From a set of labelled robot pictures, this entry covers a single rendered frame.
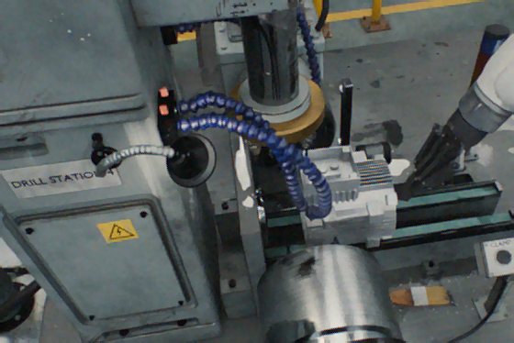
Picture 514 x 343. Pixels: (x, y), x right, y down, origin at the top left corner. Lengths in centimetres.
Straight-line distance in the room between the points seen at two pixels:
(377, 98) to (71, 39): 129
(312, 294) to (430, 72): 123
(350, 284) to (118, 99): 47
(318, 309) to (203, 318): 38
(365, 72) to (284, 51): 109
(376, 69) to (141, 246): 124
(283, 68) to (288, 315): 41
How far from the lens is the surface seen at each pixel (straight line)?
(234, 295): 120
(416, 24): 377
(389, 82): 190
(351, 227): 113
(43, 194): 87
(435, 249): 134
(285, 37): 84
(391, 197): 112
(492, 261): 110
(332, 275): 91
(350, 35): 362
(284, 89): 90
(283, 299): 92
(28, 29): 69
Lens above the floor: 194
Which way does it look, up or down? 50 degrees down
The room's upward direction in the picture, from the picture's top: 2 degrees counter-clockwise
